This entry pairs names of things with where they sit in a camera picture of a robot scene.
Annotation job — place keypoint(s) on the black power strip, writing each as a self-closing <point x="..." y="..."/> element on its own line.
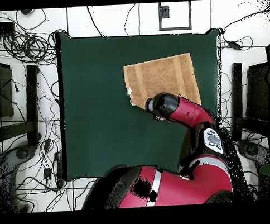
<point x="59" y="166"/>

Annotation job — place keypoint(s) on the small black power adapter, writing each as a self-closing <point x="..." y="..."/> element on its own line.
<point x="47" y="173"/>

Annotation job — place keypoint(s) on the large black case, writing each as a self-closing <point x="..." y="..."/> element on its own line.
<point x="258" y="91"/>

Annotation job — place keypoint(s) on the tan terry towel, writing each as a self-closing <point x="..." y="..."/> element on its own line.
<point x="160" y="77"/>

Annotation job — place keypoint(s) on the dark green table cloth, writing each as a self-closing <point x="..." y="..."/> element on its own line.
<point x="92" y="107"/>

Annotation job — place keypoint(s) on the flat black box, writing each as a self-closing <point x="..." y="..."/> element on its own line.
<point x="1" y="28"/>

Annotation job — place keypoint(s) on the dark grey square frame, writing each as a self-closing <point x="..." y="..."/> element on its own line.
<point x="164" y="12"/>

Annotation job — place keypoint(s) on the black inline power adapter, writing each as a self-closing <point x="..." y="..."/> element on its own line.
<point x="234" y="45"/>

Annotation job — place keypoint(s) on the long black bar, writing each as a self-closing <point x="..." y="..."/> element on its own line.
<point x="32" y="105"/>

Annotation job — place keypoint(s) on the grey chair base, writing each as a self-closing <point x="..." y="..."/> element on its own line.
<point x="251" y="150"/>
<point x="9" y="160"/>

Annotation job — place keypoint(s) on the black monitor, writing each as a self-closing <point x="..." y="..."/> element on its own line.
<point x="2" y="88"/>

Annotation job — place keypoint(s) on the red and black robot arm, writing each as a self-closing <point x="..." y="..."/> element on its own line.
<point x="196" y="183"/>

